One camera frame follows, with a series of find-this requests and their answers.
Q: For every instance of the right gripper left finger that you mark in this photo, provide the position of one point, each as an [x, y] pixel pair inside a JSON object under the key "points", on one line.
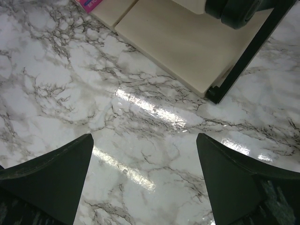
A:
{"points": [[46, 190]]}

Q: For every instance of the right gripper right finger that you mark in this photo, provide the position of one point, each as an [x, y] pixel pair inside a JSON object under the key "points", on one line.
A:
{"points": [[246, 191]]}

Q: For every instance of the pink toothpaste box back side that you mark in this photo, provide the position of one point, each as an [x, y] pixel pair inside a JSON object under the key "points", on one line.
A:
{"points": [[88, 5]]}

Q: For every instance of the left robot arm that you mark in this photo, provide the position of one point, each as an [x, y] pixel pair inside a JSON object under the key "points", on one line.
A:
{"points": [[236, 13]]}

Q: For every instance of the beige three-tier shelf rack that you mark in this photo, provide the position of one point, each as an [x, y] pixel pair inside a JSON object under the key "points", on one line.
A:
{"points": [[199, 50]]}

